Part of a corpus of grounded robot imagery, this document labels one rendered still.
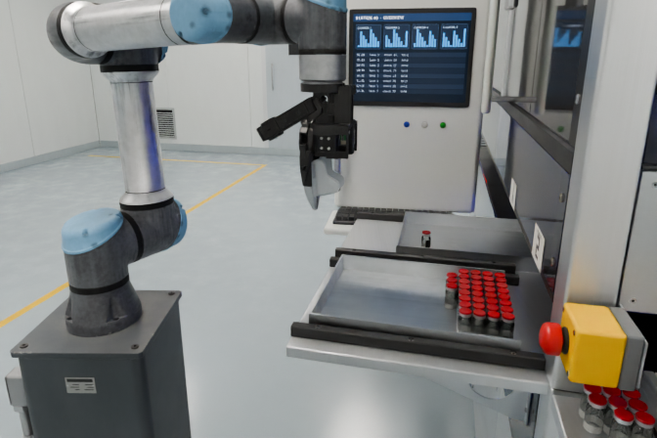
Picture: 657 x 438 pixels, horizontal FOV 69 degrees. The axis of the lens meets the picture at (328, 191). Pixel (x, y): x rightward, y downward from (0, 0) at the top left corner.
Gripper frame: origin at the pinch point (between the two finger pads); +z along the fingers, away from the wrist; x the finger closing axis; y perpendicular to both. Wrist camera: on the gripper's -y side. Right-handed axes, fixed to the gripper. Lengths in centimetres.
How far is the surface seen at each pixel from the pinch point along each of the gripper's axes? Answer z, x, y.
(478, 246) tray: 21, 40, 31
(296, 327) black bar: 19.5, -8.2, -0.2
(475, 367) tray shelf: 21.4, -8.9, 28.7
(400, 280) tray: 21.2, 17.3, 14.2
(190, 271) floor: 110, 176, -135
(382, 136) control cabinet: 3, 88, -1
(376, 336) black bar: 19.4, -7.8, 13.2
